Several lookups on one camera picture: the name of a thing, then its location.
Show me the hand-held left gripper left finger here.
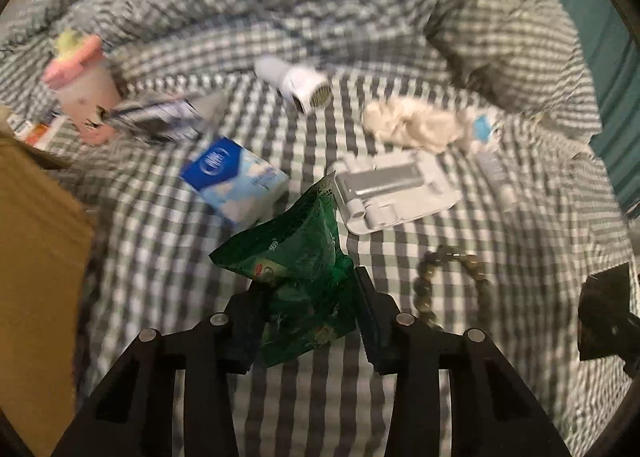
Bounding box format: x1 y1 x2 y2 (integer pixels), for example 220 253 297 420
50 282 273 457

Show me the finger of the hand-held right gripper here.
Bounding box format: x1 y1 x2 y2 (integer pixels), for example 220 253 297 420
577 262 640 378

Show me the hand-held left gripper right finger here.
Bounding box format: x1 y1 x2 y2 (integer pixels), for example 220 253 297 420
352 266 573 457

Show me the green snack packet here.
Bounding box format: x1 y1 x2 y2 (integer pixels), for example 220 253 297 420
209 172 368 369

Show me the blue and white carton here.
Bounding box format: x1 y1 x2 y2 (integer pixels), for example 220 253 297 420
179 136 290 227

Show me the white cloth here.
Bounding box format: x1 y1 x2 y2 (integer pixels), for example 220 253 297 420
361 97 476 154

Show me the brown cardboard box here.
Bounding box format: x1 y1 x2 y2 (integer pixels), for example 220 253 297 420
0 104 97 457

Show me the white lint remover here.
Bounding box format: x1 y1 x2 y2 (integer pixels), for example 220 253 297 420
253 56 334 114

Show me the checked bed sheet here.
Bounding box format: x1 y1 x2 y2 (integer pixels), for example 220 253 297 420
0 54 640 457

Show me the white plastic tray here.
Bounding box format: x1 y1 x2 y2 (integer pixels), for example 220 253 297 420
332 150 463 236

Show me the grey tube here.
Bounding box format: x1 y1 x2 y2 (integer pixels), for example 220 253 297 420
334 164 426 198

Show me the white tube with blue label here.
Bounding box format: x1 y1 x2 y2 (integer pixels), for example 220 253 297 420
460 106 521 210

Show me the dark striped foil packet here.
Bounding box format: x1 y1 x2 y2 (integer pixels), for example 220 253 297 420
97 90 228 145

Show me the orange and white box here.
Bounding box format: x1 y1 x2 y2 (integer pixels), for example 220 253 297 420
7 114 68 150

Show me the pink lidded cup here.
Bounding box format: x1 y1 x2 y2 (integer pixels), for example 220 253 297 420
41 30 123 145

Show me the checked blanket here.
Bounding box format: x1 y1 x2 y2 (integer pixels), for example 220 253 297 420
0 0 606 148

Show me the brown bead bracelet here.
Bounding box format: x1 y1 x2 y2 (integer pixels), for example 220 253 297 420
411 244 493 333

